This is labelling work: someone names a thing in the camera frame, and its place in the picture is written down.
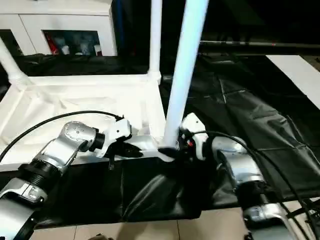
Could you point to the white plastic table top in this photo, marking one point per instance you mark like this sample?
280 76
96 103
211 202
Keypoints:
75 100

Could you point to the white plastic table leg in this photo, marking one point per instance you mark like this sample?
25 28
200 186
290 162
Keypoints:
8 62
185 62
155 37

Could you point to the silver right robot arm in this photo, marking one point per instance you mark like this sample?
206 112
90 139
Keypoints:
237 170

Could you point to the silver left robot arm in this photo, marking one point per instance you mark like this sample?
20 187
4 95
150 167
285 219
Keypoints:
70 140

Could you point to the black mat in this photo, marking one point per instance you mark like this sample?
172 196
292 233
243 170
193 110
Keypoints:
250 112

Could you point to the red fire extinguisher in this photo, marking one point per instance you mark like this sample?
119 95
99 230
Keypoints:
51 46

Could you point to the silver metal bar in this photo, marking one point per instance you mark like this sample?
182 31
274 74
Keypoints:
250 44

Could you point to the black case with yellow label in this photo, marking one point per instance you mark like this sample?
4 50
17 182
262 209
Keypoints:
140 25

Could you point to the white cabinet with windows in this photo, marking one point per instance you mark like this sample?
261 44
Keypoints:
75 22

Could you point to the white flat board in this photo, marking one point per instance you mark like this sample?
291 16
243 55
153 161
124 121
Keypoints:
300 72

